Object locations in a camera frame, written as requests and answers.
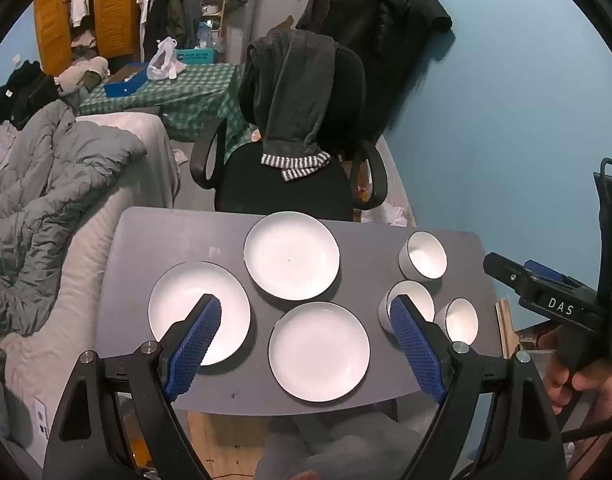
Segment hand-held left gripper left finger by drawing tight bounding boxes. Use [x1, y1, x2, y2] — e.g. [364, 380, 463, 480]
[42, 294, 223, 480]

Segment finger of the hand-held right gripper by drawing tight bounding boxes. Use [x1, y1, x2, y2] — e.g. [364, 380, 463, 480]
[483, 252, 536, 293]
[524, 260, 594, 288]

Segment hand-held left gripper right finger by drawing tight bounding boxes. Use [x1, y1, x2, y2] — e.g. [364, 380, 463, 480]
[389, 294, 569, 480]

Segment white dark-rimmed bowl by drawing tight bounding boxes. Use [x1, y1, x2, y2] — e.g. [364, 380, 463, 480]
[434, 298, 479, 346]
[399, 231, 448, 281]
[379, 280, 435, 334]

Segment white dark-rimmed plate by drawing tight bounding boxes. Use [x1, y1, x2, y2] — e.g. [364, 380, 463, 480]
[268, 301, 371, 404]
[243, 211, 341, 303]
[148, 261, 251, 366]

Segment person's right hand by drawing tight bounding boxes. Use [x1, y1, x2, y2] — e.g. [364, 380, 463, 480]
[538, 329, 612, 415]

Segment light wooden board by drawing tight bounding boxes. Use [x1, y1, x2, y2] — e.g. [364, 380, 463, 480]
[496, 297, 522, 359]

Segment white crumpled bag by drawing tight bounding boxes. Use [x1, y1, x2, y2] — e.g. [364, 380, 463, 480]
[361, 204, 417, 227]

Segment person's grey trousers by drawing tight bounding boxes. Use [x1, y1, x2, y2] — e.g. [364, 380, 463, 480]
[257, 414, 429, 480]

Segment bed with white sheet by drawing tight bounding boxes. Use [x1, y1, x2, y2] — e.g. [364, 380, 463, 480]
[0, 112, 183, 467]

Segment black office chair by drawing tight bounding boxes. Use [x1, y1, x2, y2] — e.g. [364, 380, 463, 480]
[190, 44, 389, 222]

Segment grey duvet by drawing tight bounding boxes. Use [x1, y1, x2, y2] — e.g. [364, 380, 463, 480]
[0, 100, 149, 337]

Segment green checked tablecloth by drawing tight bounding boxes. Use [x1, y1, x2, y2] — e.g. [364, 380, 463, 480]
[78, 62, 259, 161]

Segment dark grey striped-cuff pants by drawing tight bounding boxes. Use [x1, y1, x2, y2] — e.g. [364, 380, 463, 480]
[246, 30, 339, 183]

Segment blue cardboard box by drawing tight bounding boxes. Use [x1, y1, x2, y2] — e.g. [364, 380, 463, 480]
[103, 62, 150, 99]

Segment black hanging jacket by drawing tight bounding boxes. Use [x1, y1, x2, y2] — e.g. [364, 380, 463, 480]
[296, 0, 454, 137]

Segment white plastic bag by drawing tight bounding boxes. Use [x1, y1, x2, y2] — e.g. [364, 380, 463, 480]
[146, 37, 187, 81]

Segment teal box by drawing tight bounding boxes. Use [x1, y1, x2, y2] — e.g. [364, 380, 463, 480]
[176, 47, 218, 66]

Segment beige and olive clothing pile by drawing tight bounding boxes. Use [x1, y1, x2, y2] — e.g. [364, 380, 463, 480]
[53, 55, 110, 97]

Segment black clothing pile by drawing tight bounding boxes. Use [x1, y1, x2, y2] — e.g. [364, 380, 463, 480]
[0, 60, 63, 131]

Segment dark coats on rack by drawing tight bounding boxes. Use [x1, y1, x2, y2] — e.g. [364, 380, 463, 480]
[143, 0, 203, 61]

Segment orange wooden wardrobe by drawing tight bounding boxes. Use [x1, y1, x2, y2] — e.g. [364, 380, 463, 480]
[33, 0, 148, 76]

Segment black cable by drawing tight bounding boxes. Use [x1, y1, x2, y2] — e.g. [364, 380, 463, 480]
[558, 409, 612, 444]

